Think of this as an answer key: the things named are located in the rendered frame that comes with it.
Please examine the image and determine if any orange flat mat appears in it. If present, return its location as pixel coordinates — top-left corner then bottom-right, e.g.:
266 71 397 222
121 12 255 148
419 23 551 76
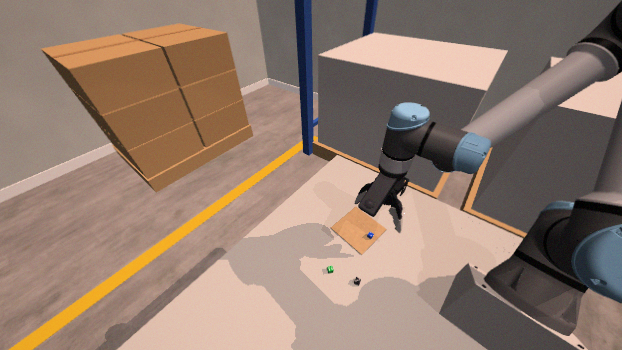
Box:
331 207 387 255

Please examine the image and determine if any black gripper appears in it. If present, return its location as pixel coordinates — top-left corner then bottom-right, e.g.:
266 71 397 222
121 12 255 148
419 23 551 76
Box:
354 163 409 233

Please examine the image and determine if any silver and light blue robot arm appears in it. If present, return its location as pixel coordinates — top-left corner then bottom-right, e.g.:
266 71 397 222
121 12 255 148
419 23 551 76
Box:
358 1 622 336

